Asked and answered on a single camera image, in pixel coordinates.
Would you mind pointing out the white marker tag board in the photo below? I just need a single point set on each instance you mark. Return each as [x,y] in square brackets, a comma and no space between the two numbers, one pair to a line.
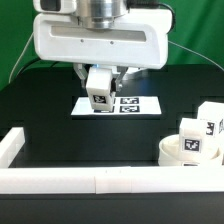
[139,105]

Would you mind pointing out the white U-shaped fence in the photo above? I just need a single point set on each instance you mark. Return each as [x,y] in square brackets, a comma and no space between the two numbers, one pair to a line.
[101,180]

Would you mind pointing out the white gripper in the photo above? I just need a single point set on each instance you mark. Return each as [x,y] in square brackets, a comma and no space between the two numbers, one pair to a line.
[138,39]

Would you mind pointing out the white round stool seat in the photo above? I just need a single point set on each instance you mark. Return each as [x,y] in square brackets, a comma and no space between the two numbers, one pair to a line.
[169,154]

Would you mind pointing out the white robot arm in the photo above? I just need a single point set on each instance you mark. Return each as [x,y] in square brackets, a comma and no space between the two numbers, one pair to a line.
[92,14]

